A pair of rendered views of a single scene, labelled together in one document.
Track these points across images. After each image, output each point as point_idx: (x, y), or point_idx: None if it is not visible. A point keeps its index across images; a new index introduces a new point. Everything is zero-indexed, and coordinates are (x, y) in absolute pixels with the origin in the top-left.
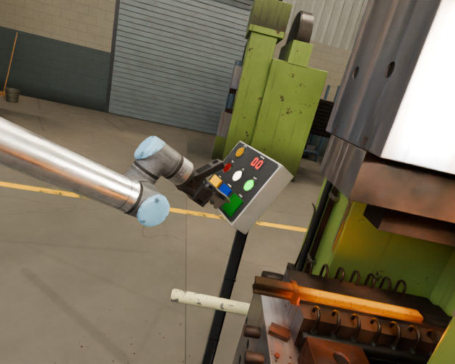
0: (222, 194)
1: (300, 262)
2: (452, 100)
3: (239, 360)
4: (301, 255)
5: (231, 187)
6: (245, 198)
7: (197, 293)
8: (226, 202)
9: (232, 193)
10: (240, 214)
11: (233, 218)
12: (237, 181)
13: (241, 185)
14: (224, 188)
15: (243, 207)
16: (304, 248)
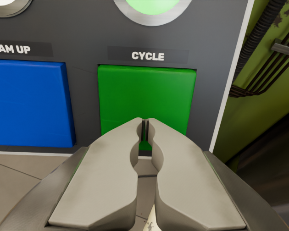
0: (260, 198)
1: (242, 65)
2: None
3: None
4: (247, 54)
5: (36, 51)
6: (190, 52)
7: (150, 229)
8: (105, 123)
9: (78, 73)
10: (219, 118)
11: (200, 143)
12: (33, 0)
13: (97, 7)
14: (7, 83)
15: (219, 90)
16: (258, 40)
